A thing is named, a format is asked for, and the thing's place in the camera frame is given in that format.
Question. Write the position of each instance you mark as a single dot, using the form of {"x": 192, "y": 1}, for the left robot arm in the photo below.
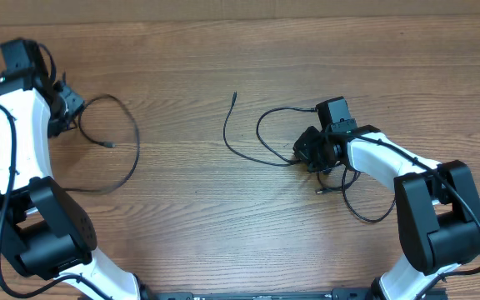
{"x": 44, "y": 232}

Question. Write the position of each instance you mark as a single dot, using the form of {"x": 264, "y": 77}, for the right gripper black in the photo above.
{"x": 302, "y": 151}

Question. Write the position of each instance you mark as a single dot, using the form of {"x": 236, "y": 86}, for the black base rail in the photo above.
{"x": 352, "y": 293}

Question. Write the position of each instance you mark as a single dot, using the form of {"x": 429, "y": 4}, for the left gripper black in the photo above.
{"x": 73, "y": 103}

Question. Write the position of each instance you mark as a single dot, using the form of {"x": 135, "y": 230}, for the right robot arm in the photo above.
{"x": 438, "y": 206}

